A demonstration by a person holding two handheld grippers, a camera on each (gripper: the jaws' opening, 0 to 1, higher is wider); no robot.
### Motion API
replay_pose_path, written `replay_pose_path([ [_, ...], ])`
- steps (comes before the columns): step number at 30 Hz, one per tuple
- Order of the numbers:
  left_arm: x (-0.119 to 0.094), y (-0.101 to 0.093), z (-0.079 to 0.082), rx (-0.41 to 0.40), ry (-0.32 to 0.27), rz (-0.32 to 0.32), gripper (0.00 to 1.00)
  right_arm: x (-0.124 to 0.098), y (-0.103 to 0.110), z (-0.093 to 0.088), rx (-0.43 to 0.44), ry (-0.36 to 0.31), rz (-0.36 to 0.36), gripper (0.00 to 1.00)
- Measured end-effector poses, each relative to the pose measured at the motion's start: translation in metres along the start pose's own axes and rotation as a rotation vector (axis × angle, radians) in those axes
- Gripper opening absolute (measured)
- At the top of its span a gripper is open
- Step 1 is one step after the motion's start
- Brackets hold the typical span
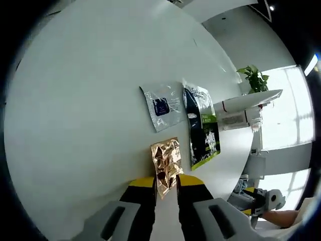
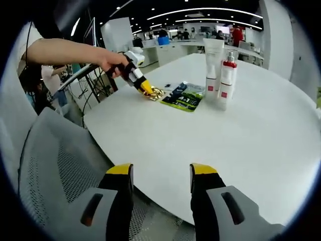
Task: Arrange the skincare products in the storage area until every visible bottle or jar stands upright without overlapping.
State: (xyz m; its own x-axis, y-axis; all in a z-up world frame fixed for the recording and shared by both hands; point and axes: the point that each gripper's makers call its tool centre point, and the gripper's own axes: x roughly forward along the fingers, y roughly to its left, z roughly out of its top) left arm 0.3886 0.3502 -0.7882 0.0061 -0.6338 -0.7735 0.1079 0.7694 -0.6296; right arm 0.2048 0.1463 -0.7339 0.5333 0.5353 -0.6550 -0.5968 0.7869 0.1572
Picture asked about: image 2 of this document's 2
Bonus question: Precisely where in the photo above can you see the grey mesh office chair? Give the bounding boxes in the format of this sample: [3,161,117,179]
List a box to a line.
[19,107,196,241]

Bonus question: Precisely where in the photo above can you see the small white skincare bottle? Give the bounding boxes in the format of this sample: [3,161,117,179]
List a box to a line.
[217,67,235,111]
[205,62,220,101]

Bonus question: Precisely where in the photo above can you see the long white office counter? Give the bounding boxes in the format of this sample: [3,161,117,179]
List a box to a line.
[142,40,265,68]

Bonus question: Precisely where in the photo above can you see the white skincare tube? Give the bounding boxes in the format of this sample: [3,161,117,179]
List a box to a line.
[203,38,225,81]

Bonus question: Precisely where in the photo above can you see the green black sachet packet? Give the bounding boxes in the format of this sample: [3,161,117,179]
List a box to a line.
[160,82,205,113]

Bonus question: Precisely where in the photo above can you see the gold foil packet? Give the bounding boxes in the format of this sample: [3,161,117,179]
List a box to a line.
[141,86,167,101]

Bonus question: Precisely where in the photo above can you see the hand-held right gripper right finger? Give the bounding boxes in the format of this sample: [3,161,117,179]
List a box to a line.
[190,163,285,241]

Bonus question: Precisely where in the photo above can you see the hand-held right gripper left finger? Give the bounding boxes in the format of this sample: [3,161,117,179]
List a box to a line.
[50,163,134,241]

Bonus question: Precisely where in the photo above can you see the white square pillar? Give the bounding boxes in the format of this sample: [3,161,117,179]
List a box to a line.
[100,17,134,55]
[259,0,295,81]

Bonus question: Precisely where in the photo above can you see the person's left hand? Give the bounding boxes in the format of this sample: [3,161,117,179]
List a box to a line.
[100,51,131,79]

